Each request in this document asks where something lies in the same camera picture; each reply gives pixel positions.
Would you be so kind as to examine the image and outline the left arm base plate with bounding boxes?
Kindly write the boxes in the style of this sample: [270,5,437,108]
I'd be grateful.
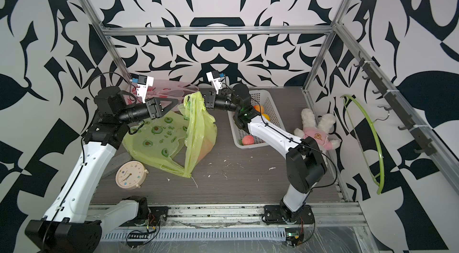
[121,200,169,227]

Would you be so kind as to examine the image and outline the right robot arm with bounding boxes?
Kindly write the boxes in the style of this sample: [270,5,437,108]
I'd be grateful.
[202,84,328,218]

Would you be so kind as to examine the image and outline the pink peach front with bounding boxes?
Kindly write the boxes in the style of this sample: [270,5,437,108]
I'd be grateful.
[241,135,255,146]

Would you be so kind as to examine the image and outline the black hook rack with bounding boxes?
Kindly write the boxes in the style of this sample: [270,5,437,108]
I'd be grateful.
[356,56,439,156]

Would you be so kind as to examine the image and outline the beige alarm clock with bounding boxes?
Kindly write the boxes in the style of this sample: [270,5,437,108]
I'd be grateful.
[115,160,149,190]

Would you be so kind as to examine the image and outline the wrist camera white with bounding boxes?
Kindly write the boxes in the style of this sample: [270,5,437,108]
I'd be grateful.
[206,71,225,95]
[131,74,154,103]

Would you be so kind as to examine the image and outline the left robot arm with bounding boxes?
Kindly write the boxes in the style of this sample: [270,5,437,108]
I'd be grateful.
[25,86,178,253]

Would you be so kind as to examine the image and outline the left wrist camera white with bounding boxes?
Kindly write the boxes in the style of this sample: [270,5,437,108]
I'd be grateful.
[131,74,154,103]

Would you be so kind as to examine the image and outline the plush bunny toy pink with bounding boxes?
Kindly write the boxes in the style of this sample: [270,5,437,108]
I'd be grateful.
[294,108,341,151]

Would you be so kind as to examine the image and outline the aluminium frame bar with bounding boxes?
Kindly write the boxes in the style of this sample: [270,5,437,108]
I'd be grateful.
[101,25,332,37]

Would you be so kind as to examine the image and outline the white plastic basket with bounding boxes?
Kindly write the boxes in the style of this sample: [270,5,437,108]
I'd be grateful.
[228,90,285,150]

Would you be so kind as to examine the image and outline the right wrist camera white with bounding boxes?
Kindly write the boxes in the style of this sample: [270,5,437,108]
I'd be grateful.
[206,71,225,95]

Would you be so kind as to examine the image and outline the pink plastic bag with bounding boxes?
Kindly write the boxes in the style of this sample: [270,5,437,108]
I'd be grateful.
[125,79,199,105]

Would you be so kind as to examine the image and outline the green avocado plastic bag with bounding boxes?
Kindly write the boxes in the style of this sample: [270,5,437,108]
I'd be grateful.
[178,92,218,178]

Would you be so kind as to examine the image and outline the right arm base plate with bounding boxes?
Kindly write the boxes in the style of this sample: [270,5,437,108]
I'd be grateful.
[262,205,315,225]

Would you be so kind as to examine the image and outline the green hoop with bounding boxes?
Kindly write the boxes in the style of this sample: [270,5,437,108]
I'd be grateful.
[341,95,385,195]

